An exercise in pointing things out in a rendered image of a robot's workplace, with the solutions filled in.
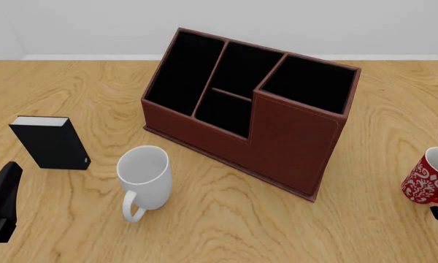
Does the red mug with white pattern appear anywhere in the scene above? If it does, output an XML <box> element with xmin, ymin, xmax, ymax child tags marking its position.
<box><xmin>400</xmin><ymin>146</ymin><xmax>438</xmax><ymax>205</ymax></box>

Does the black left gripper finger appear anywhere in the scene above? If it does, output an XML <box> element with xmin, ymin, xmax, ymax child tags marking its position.
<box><xmin>0</xmin><ymin>161</ymin><xmax>24</xmax><ymax>221</ymax></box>

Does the red-brown desk caddy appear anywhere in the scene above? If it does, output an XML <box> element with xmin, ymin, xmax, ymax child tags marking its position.
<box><xmin>140</xmin><ymin>26</ymin><xmax>362</xmax><ymax>204</ymax></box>

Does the black book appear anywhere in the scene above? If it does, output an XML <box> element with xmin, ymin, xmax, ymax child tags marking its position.
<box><xmin>8</xmin><ymin>115</ymin><xmax>92</xmax><ymax>171</ymax></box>

